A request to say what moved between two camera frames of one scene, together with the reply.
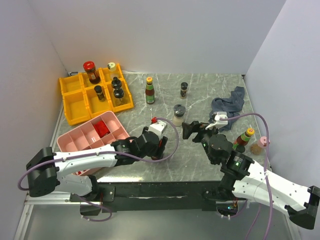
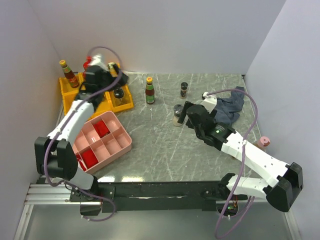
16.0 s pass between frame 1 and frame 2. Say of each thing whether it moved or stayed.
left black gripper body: moved
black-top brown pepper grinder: stayed
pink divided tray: stayed
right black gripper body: moved
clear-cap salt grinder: stayed
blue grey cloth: stayed
